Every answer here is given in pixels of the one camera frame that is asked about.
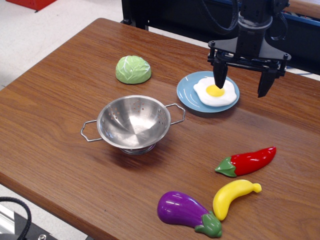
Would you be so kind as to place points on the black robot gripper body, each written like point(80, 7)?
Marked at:
point(250, 50)

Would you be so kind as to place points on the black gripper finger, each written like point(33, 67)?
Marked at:
point(220, 70)
point(266, 81)

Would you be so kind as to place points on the yellow toy banana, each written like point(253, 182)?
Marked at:
point(231, 191)

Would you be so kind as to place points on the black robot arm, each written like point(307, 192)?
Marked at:
point(259, 10)

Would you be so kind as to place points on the toy fried egg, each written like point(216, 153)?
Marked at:
point(211, 95)

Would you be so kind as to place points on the light blue plate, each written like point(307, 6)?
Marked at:
point(189, 97)

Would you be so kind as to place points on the green toy cabbage half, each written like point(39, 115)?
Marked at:
point(132, 69)

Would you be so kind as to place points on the red toy chili pepper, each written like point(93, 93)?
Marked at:
point(246, 163)

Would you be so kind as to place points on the purple toy eggplant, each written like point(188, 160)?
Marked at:
point(178, 208)

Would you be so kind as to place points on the red box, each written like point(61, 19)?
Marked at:
point(36, 5)

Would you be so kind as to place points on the black metal frame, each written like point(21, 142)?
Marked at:
point(301, 38)

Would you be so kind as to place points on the steel colander with handles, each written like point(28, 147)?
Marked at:
point(135, 123)

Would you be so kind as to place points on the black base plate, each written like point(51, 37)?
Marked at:
point(12, 225)

